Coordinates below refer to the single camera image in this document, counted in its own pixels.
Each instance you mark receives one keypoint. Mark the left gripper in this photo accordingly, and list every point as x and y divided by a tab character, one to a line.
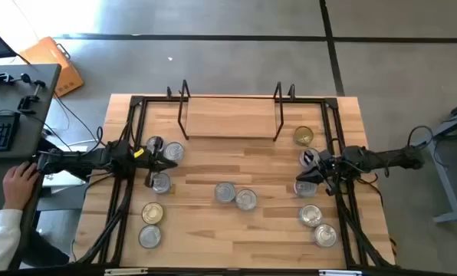
146	163

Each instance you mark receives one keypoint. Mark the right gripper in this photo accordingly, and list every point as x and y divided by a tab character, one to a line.
332	170

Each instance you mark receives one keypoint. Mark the gold-lid seafood can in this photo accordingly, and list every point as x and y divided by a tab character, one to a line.
303	135
152	213

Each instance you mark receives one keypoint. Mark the person's forearm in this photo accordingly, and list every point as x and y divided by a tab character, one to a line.
0	241

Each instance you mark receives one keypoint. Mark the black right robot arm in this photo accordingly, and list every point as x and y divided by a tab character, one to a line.
385	159

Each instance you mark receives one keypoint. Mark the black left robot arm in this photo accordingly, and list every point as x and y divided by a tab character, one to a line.
79	161

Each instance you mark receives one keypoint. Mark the white printed box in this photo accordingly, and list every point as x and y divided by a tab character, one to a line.
61	180

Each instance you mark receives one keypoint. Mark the grey metal side table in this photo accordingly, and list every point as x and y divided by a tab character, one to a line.
448	180

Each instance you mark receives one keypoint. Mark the dark grey desk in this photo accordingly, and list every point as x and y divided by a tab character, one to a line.
31	130

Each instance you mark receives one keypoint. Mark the person's leg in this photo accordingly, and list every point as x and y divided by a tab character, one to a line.
48	249

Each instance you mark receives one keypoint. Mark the orange cardboard box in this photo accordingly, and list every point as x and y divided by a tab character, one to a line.
56	71

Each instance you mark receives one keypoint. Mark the person's hand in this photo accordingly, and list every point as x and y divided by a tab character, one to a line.
19	186

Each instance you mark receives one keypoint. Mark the black aluminium table frame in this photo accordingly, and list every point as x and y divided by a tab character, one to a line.
330	102

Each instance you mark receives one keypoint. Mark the wooden shelf black metal frame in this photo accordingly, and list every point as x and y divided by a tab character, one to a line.
230	117

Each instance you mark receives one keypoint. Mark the silver edge bracket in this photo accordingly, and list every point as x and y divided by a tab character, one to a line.
125	271
339	273

